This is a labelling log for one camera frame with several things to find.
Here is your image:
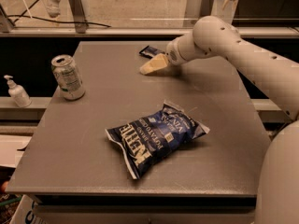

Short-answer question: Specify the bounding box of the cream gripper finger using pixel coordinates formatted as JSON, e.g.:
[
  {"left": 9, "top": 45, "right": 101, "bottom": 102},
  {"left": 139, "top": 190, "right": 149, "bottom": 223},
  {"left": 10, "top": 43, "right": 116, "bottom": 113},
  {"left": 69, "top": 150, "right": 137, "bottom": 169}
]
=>
[{"left": 139, "top": 53, "right": 168, "bottom": 75}]

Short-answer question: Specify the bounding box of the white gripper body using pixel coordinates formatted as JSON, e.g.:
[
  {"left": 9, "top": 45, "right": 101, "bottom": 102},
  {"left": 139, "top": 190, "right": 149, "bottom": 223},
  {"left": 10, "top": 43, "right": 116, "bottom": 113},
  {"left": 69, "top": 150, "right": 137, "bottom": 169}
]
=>
[{"left": 165, "top": 38, "right": 186, "bottom": 65}]

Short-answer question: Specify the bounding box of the blue rxbar blueberry wrapper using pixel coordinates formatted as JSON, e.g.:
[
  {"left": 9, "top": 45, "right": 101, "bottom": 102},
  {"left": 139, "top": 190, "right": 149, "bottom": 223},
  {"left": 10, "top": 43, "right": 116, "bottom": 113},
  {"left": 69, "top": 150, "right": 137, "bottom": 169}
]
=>
[{"left": 139, "top": 46, "right": 164, "bottom": 59}]

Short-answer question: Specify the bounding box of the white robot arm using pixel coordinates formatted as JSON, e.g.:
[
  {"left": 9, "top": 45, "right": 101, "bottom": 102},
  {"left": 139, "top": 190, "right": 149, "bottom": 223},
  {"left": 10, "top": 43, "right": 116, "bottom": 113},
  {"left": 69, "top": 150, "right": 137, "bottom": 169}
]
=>
[{"left": 140, "top": 16, "right": 299, "bottom": 224}]

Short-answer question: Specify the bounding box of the silver 7up can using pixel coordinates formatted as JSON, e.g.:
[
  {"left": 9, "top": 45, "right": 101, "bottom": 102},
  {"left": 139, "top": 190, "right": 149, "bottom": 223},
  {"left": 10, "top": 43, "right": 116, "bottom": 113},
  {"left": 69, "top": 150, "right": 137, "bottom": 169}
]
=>
[{"left": 51, "top": 54, "right": 85, "bottom": 101}]

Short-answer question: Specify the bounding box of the blue kettle chips bag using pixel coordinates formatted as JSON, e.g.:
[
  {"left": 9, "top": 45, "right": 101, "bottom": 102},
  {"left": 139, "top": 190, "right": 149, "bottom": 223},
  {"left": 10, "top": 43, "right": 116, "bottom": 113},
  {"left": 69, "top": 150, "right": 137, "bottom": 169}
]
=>
[{"left": 106, "top": 102, "right": 210, "bottom": 180}]

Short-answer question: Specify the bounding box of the grey table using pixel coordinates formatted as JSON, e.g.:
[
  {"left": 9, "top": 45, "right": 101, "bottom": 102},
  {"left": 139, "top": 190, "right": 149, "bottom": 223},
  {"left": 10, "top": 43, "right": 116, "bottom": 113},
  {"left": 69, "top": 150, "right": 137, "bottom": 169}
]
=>
[{"left": 5, "top": 40, "right": 272, "bottom": 224}]

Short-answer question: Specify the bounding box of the white pump lotion bottle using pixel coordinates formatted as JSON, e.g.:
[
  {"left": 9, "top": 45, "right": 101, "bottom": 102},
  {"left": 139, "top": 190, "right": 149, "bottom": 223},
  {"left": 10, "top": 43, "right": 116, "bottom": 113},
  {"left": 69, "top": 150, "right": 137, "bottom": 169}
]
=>
[{"left": 4, "top": 75, "right": 32, "bottom": 107}]

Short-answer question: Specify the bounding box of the white cardboard box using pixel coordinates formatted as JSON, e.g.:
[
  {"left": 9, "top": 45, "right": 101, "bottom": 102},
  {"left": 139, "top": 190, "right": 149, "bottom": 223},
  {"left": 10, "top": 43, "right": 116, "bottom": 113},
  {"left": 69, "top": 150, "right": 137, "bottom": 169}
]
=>
[{"left": 9, "top": 195, "right": 48, "bottom": 224}]

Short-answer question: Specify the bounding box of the metal railing post right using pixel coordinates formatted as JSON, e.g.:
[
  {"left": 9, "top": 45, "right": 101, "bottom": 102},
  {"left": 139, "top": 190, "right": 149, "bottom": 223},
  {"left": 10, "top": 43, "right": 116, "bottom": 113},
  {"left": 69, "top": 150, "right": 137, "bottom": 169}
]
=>
[{"left": 199, "top": 0, "right": 214, "bottom": 17}]

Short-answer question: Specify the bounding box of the metal railing post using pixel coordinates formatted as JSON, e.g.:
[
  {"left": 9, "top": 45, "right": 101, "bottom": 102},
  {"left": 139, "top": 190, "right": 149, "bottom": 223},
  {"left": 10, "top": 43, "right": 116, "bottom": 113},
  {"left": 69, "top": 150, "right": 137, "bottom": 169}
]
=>
[
  {"left": 199, "top": 0, "right": 214, "bottom": 17},
  {"left": 68, "top": 0, "right": 88, "bottom": 34}
]

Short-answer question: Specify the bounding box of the metal railing post left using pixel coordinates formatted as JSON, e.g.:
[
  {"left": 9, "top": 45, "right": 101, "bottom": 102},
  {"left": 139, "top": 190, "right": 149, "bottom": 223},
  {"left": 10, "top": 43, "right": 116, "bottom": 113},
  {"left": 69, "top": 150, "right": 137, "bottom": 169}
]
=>
[{"left": 68, "top": 0, "right": 88, "bottom": 34}]

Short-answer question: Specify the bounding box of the black cable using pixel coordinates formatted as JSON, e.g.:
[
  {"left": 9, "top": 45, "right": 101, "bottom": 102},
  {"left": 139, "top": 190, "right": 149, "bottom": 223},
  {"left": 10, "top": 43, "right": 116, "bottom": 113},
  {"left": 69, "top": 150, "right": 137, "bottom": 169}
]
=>
[{"left": 7, "top": 0, "right": 112, "bottom": 29}]

